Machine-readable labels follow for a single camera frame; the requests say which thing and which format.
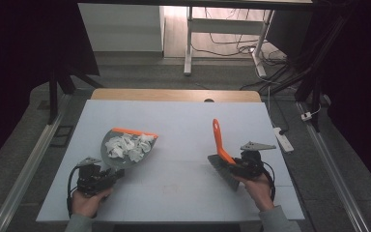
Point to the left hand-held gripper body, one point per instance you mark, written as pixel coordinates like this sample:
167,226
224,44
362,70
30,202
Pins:
90,180

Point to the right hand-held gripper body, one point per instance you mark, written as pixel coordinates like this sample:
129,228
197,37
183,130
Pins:
251,164

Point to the grey dustpan with orange edge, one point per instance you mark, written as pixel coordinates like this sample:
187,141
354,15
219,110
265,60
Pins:
112,162

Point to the pile of white paper scraps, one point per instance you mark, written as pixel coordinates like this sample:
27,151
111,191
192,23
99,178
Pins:
128,146

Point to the person's left hand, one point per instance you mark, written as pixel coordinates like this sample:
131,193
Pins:
87,204

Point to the person's right hand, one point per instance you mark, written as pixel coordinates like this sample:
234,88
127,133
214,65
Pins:
259,193

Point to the white power strip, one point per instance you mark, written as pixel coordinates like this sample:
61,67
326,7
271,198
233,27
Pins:
283,139

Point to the pale foam board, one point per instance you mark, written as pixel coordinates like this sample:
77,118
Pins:
180,196

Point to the small white plug adapter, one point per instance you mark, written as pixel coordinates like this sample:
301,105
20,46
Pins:
306,116

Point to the wooden table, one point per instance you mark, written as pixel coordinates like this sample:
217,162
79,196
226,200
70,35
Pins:
161,95

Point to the black tripod stand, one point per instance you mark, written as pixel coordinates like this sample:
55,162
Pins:
312,77
53,93

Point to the black curtain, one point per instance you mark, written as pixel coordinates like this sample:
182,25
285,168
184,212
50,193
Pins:
364,80
16,48

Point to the white cabinet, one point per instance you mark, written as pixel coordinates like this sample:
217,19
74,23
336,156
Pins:
122,27

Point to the black rectangular frame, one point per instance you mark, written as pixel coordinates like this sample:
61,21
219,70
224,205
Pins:
62,136

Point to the aluminium rail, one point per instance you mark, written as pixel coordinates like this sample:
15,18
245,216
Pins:
331,174
29,170

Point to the white desk frame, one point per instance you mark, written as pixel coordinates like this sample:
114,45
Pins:
225,26

